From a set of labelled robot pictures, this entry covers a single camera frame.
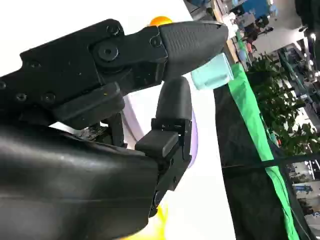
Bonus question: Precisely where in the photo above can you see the lilac plate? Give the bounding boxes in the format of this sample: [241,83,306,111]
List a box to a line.
[121,92,200,173]

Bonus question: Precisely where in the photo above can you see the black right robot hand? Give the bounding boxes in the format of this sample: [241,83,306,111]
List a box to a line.
[0,18,229,240]

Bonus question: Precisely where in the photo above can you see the green leafy plant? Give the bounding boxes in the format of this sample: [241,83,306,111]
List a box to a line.
[246,53,320,157]

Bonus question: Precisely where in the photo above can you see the green cloth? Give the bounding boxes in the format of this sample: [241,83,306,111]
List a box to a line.
[227,31,301,240]

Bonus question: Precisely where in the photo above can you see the black cloth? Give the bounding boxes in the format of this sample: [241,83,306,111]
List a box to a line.
[213,83,313,240]

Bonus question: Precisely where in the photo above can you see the pale green mug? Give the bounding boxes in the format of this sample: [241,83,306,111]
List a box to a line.
[191,52,235,91]

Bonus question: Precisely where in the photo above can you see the orange and white bread roll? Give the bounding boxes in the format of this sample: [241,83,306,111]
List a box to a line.
[149,16,173,27]
[147,203,171,240]

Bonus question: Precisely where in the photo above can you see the black bar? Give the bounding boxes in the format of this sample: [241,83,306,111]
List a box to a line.
[221,152,320,173]

